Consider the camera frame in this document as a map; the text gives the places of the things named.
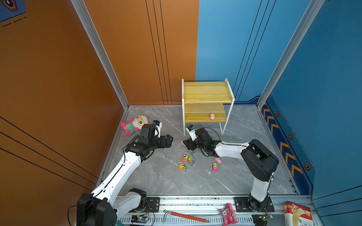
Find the orange toy truck middle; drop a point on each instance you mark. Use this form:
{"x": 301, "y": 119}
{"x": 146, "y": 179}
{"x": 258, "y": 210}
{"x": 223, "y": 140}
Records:
{"x": 185, "y": 158}

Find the aluminium corner post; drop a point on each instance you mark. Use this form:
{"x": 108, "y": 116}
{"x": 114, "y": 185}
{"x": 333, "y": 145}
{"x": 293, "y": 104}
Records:
{"x": 298, "y": 35}
{"x": 87, "y": 22}

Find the aluminium corner post right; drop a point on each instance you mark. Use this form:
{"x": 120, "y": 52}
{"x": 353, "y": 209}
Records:
{"x": 298, "y": 35}

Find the white shelf frame with wood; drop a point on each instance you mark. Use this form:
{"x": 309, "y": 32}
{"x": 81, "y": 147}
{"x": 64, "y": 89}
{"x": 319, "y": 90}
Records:
{"x": 200, "y": 99}

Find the green circuit board left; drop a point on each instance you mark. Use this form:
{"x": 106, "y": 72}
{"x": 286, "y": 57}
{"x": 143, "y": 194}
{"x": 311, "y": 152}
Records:
{"x": 138, "y": 220}

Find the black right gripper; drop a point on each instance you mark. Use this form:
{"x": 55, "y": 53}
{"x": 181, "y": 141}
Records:
{"x": 189, "y": 144}

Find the orange green toy truck bottom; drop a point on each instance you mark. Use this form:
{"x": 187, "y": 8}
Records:
{"x": 182, "y": 166}

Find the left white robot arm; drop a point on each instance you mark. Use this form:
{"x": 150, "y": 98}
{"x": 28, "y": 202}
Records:
{"x": 102, "y": 207}

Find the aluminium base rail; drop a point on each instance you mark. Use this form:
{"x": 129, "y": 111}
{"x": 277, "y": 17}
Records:
{"x": 207, "y": 207}

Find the red handled tool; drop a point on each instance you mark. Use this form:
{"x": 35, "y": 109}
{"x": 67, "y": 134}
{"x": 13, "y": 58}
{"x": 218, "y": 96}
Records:
{"x": 183, "y": 216}

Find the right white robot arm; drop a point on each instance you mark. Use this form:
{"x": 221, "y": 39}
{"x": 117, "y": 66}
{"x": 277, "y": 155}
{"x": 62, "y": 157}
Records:
{"x": 261, "y": 162}

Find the plush doll pink white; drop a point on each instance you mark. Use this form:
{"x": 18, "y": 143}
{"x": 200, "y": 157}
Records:
{"x": 135, "y": 124}

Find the green toy truck middle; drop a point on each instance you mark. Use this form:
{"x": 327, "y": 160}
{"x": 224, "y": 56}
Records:
{"x": 190, "y": 160}

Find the red white box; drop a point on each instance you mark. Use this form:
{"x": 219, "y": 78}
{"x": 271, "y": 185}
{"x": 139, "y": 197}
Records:
{"x": 297, "y": 214}

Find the pink snack packet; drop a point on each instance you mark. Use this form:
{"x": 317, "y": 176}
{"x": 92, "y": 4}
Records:
{"x": 229, "y": 216}

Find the aluminium corner post left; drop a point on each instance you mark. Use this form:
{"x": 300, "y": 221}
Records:
{"x": 87, "y": 22}

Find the circuit board right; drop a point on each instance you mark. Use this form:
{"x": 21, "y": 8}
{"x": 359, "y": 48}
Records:
{"x": 261, "y": 220}

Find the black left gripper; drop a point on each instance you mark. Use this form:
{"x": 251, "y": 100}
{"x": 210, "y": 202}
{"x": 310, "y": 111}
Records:
{"x": 168, "y": 141}

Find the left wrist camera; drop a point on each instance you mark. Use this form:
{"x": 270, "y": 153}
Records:
{"x": 158, "y": 126}

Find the pink toy truck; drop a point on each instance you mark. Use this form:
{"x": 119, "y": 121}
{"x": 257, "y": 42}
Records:
{"x": 215, "y": 167}

